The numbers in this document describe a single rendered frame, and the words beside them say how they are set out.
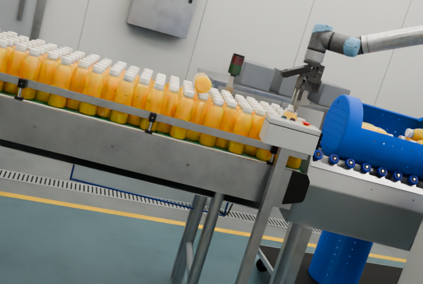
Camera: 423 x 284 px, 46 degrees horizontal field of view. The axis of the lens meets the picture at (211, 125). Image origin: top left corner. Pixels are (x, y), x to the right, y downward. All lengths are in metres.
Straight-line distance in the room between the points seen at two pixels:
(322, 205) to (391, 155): 0.36
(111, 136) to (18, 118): 0.35
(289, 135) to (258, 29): 3.69
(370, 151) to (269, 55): 3.48
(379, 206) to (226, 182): 0.71
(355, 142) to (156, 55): 3.42
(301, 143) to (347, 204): 0.48
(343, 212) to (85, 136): 1.15
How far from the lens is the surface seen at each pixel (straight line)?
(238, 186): 2.02
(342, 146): 2.17
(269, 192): 1.96
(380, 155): 2.24
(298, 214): 2.27
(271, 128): 1.85
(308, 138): 1.90
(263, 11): 5.50
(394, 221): 2.39
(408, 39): 2.11
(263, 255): 3.08
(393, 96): 6.36
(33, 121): 2.00
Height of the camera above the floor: 1.37
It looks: 11 degrees down
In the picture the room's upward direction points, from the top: 16 degrees clockwise
